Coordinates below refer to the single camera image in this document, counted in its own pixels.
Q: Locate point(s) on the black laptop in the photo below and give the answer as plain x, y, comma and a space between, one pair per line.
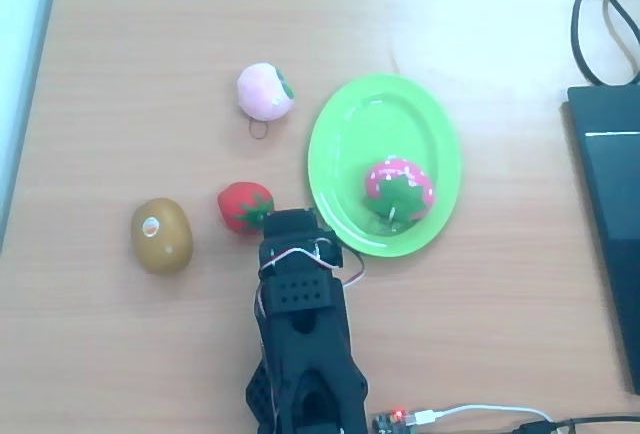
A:
615, 204

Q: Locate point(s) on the red tomato plush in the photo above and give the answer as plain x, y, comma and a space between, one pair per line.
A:
240, 204

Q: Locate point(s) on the controller circuit board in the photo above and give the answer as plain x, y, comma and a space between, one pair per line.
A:
392, 421

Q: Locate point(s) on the green oval plate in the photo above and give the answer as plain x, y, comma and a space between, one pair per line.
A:
385, 119

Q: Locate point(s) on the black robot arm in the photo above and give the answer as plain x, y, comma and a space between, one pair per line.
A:
305, 354

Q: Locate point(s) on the pale pink peach plush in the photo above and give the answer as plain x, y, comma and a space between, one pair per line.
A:
260, 91

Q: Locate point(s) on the pink strawberry plush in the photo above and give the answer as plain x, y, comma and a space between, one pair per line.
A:
400, 189

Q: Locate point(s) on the brown kiwi with sticker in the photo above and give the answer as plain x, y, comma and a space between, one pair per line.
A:
162, 239

